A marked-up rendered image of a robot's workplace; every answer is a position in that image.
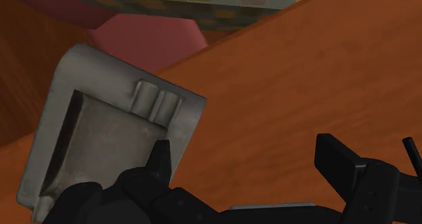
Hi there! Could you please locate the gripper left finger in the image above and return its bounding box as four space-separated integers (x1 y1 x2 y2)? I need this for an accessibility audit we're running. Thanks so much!
43 139 220 224

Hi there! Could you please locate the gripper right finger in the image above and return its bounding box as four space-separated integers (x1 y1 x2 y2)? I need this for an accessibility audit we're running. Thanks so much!
314 133 422 224

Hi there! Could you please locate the grey square ashtray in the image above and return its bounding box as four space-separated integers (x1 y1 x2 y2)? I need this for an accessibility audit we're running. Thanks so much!
16 43 208 223

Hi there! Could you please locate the red armchair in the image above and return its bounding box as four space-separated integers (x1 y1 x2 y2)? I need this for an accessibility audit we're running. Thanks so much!
0 0 210 74

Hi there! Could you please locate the patterned robot stand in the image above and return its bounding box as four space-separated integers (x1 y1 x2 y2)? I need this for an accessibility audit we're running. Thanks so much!
51 0 299 32

